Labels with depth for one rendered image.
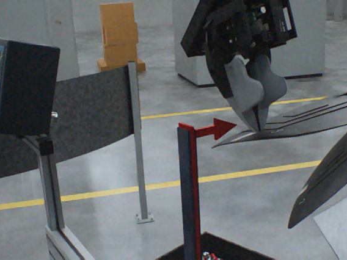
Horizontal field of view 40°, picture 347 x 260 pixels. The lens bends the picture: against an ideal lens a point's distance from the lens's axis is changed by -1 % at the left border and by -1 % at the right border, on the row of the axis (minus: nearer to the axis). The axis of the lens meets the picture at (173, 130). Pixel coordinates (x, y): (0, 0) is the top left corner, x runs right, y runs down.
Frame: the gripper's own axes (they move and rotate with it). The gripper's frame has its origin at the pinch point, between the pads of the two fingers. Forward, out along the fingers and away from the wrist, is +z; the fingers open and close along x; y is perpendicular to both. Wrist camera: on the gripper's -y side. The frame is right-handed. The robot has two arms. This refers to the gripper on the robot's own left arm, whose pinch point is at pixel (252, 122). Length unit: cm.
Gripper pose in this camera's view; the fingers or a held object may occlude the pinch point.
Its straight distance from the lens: 60.2
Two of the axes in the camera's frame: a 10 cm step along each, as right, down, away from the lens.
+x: 8.6, -2.0, 4.8
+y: 4.7, -0.9, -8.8
